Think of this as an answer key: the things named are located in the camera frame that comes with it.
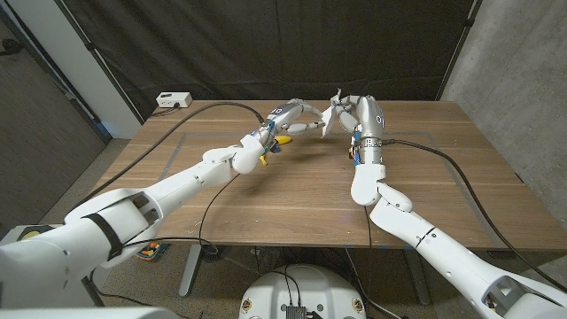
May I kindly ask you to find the yellow toy banana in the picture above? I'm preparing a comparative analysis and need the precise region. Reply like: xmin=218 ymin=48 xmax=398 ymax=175
xmin=260 ymin=134 xmax=293 ymax=167

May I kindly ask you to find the black backdrop stand pole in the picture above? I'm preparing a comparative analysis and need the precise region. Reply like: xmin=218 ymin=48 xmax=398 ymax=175
xmin=55 ymin=0 xmax=145 ymax=126
xmin=435 ymin=0 xmax=483 ymax=102

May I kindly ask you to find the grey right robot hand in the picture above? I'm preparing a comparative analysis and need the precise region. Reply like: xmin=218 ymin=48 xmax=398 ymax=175
xmin=330 ymin=93 xmax=386 ymax=167

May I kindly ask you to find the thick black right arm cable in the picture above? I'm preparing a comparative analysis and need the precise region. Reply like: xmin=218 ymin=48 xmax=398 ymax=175
xmin=381 ymin=138 xmax=567 ymax=293

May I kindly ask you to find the white power strip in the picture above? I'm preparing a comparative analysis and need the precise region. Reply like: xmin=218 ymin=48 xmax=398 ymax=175
xmin=155 ymin=90 xmax=194 ymax=109

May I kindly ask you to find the orange tool on floor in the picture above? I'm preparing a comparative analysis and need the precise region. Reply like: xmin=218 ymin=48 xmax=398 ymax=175
xmin=135 ymin=241 xmax=170 ymax=263

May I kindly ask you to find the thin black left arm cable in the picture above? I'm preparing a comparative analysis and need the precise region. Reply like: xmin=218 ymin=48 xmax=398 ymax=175
xmin=122 ymin=173 xmax=241 ymax=250

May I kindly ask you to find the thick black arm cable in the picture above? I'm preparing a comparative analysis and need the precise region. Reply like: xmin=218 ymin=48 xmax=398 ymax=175
xmin=381 ymin=138 xmax=567 ymax=293
xmin=70 ymin=101 xmax=267 ymax=209

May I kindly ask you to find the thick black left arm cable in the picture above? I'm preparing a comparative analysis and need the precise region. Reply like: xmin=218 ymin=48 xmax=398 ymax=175
xmin=70 ymin=101 xmax=267 ymax=209

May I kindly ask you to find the white shipping label sheet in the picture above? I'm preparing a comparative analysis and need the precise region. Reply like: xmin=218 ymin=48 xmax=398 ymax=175
xmin=320 ymin=87 xmax=345 ymax=139

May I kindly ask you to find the white robot torso base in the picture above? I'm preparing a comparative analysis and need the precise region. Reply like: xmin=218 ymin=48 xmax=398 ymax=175
xmin=238 ymin=263 xmax=369 ymax=319

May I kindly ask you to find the grey box with yellow button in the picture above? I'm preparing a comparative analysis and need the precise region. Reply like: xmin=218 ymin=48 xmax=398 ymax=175
xmin=0 ymin=223 xmax=68 ymax=245

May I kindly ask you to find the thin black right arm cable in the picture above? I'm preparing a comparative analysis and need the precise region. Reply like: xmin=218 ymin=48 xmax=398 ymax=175
xmin=363 ymin=205 xmax=374 ymax=284

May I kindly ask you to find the grey table leg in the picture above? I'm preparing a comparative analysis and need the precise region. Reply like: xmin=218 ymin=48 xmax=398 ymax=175
xmin=401 ymin=248 xmax=432 ymax=307
xmin=177 ymin=244 xmax=205 ymax=299

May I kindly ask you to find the black floor mat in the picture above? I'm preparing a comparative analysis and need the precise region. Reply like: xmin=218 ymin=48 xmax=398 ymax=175
xmin=61 ymin=0 xmax=482 ymax=121

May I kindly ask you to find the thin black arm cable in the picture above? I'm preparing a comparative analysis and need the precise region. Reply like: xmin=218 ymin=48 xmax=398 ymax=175
xmin=122 ymin=173 xmax=241 ymax=250
xmin=363 ymin=205 xmax=374 ymax=284

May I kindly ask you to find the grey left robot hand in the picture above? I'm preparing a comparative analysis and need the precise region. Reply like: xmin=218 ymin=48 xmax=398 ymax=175
xmin=258 ymin=97 xmax=331 ymax=148

